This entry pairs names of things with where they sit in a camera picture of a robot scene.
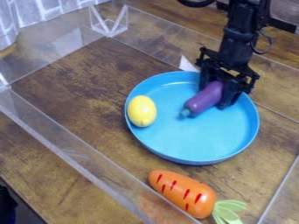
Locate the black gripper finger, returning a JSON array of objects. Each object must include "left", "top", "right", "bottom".
[
  {"left": 217, "top": 80, "right": 252, "bottom": 109},
  {"left": 198, "top": 66, "right": 217, "bottom": 90}
]

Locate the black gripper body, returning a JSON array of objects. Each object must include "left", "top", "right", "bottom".
[{"left": 193, "top": 26, "right": 261, "bottom": 95}]

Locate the purple toy eggplant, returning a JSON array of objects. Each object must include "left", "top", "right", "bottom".
[{"left": 178, "top": 80, "right": 224, "bottom": 118}]

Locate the blue round tray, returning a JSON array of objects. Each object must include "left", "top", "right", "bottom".
[{"left": 126, "top": 71, "right": 258, "bottom": 165}]

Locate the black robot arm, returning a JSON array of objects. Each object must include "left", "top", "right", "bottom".
[{"left": 196, "top": 0, "right": 272, "bottom": 109}]

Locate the yellow toy lemon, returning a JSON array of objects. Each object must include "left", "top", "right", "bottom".
[{"left": 125, "top": 95, "right": 157, "bottom": 128}]

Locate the orange toy carrot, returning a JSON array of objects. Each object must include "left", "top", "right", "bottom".
[{"left": 148, "top": 170, "right": 246, "bottom": 224}]

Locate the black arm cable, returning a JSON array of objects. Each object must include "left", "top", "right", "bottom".
[{"left": 176, "top": 0, "right": 273, "bottom": 55}]

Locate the clear acrylic corner bracket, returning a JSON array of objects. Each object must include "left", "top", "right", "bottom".
[{"left": 88, "top": 6, "right": 128, "bottom": 38}]

